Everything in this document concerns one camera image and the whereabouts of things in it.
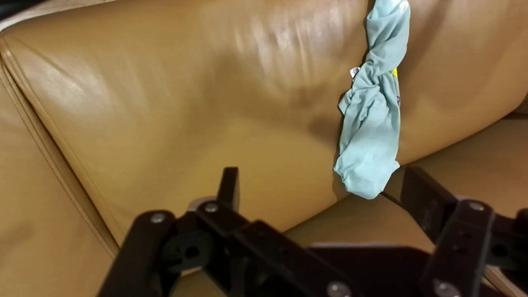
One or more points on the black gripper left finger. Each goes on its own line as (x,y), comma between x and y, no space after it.
(220,252)

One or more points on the brown leather couch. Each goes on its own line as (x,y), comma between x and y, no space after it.
(165,109)

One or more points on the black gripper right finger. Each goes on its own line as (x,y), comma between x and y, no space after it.
(464,248)

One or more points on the grey blue sock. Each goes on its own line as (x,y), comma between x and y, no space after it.
(373,109)

